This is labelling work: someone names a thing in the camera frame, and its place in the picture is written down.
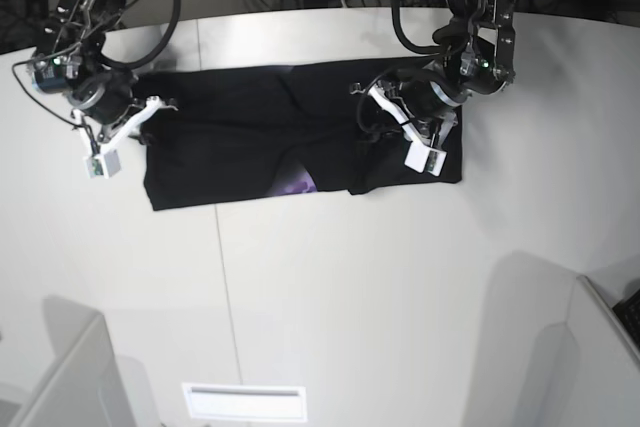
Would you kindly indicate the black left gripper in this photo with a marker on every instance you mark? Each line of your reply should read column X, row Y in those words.
column 419, row 100

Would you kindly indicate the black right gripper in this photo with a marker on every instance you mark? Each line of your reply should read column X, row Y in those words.
column 106, row 97

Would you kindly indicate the black T-shirt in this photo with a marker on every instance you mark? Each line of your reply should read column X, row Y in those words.
column 257, row 132

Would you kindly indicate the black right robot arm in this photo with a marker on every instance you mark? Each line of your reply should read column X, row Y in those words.
column 69, row 60

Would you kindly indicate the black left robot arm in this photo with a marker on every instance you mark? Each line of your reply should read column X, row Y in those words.
column 472, row 54

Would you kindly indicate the white partition panel left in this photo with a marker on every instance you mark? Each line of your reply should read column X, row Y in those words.
column 86, row 383

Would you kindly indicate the white partition panel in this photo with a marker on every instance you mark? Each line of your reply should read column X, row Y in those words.
column 86, row 383
column 584, row 370

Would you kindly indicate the black keyboard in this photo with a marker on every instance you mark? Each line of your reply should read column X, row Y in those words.
column 628, row 313

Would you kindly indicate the white partition panel right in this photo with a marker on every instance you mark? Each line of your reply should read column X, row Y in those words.
column 584, row 370

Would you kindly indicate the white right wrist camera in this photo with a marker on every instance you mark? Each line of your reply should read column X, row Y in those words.
column 102, row 158

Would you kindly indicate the white table cable grommet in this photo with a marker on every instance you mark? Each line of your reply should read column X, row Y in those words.
column 276, row 404

